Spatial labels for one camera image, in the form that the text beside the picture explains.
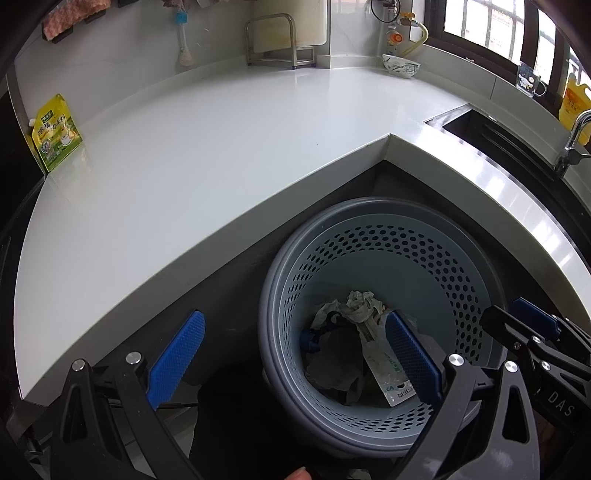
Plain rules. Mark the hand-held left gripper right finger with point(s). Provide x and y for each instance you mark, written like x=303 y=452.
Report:
x=413 y=360

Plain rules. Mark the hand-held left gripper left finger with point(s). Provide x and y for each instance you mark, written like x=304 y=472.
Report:
x=178 y=355

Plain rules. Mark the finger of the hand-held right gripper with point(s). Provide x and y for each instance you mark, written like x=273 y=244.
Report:
x=535 y=318
x=505 y=325

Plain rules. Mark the white toothbrush package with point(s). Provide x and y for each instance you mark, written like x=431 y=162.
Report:
x=392 y=387

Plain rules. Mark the grey perforated plastic basket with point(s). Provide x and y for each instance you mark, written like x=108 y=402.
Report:
x=461 y=277

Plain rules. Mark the white paper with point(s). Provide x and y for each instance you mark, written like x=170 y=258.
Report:
x=362 y=304

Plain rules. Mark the clear plastic bag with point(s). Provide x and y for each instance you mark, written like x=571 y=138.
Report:
x=332 y=364

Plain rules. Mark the person's left hand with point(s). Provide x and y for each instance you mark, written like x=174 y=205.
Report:
x=296 y=474

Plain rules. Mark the black kitchen sink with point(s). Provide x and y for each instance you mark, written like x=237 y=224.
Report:
x=498 y=138

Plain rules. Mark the chrome faucet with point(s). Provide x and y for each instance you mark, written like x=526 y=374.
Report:
x=572 y=138

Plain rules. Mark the yellow oil bottle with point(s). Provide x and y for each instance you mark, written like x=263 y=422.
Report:
x=575 y=104

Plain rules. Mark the clear printed cup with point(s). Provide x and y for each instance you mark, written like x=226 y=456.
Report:
x=528 y=81

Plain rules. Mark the green and yellow pouch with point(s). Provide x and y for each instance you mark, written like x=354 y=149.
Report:
x=55 y=134

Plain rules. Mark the white patterned bowl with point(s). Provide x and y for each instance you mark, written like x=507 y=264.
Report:
x=399 y=68

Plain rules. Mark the blue and white bottle brush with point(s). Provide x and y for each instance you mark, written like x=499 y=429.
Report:
x=184 y=50

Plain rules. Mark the gas regulator with orange dial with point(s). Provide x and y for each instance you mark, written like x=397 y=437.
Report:
x=394 y=38

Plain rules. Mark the metal board rack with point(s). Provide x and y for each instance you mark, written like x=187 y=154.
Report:
x=249 y=41

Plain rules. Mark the white cutting board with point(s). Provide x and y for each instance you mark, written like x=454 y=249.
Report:
x=295 y=23

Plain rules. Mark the pink wavy sponge cloth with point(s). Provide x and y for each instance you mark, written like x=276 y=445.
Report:
x=69 y=16

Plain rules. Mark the dark window frame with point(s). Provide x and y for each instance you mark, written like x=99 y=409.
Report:
x=461 y=44

